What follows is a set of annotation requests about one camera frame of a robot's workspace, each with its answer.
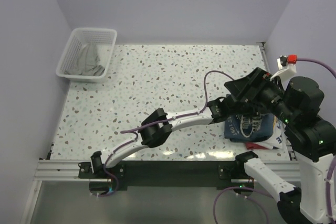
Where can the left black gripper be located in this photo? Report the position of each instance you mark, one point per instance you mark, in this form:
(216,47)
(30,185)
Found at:
(256,109)

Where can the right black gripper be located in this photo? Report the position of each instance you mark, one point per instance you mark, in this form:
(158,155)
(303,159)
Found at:
(258,77)

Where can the blue tank top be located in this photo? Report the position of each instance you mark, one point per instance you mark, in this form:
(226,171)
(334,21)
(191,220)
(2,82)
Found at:
(243,129)

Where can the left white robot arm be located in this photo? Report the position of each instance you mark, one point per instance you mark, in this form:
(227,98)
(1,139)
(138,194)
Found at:
(157,127)

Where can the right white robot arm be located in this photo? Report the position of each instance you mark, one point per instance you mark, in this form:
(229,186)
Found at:
(312,139)

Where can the folded red shirt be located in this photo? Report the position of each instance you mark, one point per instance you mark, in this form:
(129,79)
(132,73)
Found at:
(255,146)

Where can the folded white printed shirt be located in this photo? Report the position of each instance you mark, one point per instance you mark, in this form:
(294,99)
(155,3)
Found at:
(276,141)

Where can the grey garment in basket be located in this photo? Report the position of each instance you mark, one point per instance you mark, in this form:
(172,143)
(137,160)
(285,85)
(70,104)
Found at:
(88,62)

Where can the white plastic laundry basket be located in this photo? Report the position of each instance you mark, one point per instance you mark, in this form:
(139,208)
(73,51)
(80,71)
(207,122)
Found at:
(105,40)

